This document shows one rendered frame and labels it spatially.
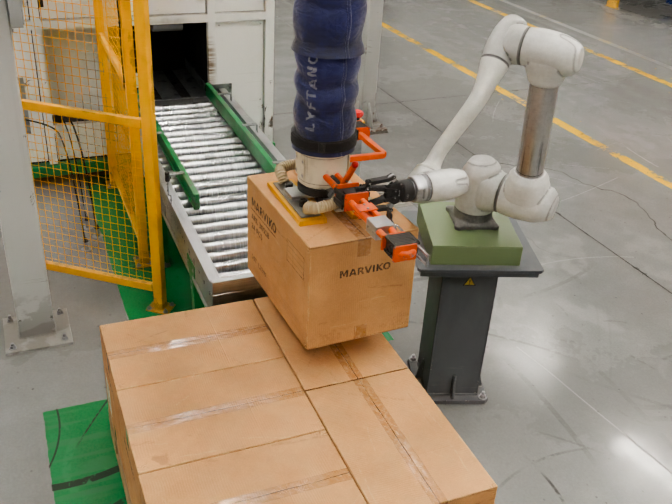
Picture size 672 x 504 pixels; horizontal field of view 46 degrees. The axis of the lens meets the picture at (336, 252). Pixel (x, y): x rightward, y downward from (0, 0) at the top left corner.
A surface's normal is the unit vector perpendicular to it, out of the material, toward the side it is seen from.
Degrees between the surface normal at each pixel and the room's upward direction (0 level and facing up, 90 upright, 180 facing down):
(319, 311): 89
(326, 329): 89
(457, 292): 90
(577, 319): 0
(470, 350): 90
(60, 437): 0
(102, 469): 0
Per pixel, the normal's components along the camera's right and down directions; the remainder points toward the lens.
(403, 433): 0.05, -0.87
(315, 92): -0.27, 0.12
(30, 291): 0.38, 0.47
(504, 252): 0.07, 0.50
